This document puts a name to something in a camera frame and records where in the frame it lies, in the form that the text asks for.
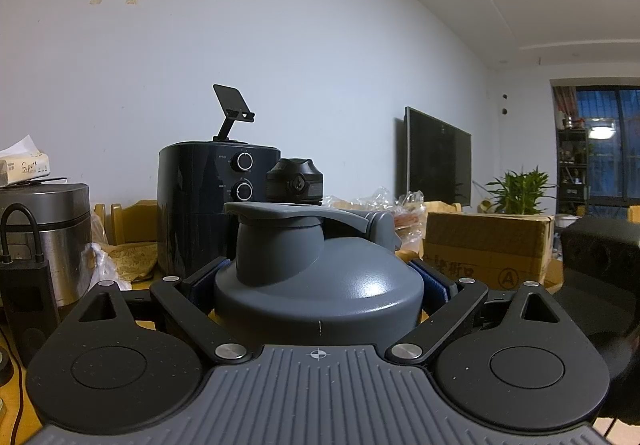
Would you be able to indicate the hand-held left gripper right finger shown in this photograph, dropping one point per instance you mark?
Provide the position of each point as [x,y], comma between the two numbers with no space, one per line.
[435,287]

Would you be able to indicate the white tissue pack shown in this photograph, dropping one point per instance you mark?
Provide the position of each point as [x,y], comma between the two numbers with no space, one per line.
[25,167]

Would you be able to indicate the green potted plant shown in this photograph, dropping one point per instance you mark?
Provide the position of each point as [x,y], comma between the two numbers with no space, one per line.
[520,192]

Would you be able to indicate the steel rice cooker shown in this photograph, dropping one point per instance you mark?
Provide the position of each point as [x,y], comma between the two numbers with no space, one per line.
[55,240]

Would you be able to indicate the black portable air pump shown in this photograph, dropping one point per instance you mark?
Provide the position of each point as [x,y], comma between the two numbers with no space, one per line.
[27,305]

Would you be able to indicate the cardboard box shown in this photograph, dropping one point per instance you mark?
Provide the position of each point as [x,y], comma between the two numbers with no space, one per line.
[480,245]

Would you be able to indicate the dark blue air fryer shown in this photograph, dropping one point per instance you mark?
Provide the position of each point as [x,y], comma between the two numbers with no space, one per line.
[195,205]

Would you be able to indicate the dark window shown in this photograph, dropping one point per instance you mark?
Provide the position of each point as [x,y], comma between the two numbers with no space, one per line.
[607,145]

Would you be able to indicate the grey water bottle lid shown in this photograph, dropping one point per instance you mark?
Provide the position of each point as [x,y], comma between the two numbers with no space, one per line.
[320,285]

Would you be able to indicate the black gradient water bottle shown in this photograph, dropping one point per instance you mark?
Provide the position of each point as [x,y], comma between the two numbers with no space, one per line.
[295,182]

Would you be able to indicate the black phone stand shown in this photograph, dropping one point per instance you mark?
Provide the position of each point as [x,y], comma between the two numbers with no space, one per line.
[232,107]

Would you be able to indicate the cluttered metal shelf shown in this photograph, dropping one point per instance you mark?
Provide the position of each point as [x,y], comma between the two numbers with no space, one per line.
[572,165]

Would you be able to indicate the clear plastic bag of food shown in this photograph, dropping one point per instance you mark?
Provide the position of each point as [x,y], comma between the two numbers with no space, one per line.
[395,212]

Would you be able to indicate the flat screen television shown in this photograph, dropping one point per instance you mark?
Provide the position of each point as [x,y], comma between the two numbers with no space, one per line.
[437,157]

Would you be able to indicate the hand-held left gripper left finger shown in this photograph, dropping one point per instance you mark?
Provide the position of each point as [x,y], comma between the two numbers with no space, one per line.
[200,287]

